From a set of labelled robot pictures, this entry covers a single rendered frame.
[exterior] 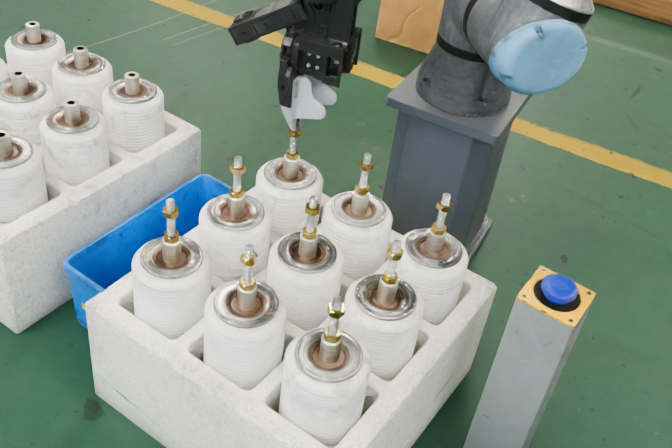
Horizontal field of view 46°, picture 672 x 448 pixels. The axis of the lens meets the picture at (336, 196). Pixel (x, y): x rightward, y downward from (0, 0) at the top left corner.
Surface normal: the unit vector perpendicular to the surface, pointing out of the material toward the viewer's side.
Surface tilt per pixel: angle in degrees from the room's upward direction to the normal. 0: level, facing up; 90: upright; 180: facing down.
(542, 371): 90
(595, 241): 0
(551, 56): 97
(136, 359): 90
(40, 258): 90
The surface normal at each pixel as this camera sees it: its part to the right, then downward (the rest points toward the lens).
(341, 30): -0.35, 0.54
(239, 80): 0.11, -0.79
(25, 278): 0.81, 0.43
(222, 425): -0.57, 0.45
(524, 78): 0.20, 0.70
